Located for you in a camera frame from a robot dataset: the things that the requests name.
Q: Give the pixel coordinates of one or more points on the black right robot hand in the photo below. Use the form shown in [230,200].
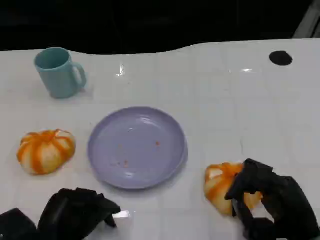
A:
[282,200]

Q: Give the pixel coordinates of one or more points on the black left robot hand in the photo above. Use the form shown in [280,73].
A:
[72,212]

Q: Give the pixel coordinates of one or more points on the orange and white bread roll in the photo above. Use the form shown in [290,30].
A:
[45,152]
[217,185]

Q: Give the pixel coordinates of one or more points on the lilac plate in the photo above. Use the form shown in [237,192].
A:
[137,147]

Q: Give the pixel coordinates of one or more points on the pale green mug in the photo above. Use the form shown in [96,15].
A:
[58,77]

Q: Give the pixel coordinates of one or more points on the black round table grommet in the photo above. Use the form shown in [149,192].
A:
[280,58]

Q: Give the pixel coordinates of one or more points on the black backdrop cloth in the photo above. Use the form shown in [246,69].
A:
[150,22]

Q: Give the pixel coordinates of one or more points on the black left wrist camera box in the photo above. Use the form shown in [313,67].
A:
[15,225]

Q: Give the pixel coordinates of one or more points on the white frame post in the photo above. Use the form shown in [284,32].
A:
[308,22]

